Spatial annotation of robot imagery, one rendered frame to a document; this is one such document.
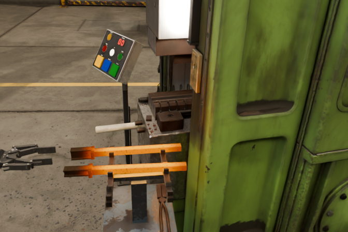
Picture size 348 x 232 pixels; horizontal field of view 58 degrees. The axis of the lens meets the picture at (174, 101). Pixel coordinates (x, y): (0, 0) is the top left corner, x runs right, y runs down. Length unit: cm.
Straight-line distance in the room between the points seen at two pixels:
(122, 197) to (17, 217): 122
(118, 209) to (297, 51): 100
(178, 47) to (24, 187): 179
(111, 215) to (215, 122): 59
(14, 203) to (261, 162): 184
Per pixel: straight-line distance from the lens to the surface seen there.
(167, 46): 153
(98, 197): 259
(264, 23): 129
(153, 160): 164
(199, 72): 133
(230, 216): 178
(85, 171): 127
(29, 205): 266
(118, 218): 144
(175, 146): 135
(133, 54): 204
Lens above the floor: 177
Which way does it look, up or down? 27 degrees down
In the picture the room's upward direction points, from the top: 2 degrees clockwise
